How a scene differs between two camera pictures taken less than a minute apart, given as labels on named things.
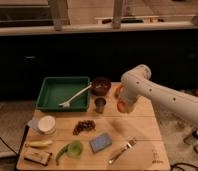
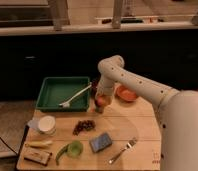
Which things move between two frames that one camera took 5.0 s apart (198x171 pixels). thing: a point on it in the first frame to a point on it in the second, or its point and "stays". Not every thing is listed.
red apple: [121, 106] to [102, 100]
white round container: [47, 125] stays
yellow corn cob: [38, 144] stays
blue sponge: [100, 142] stays
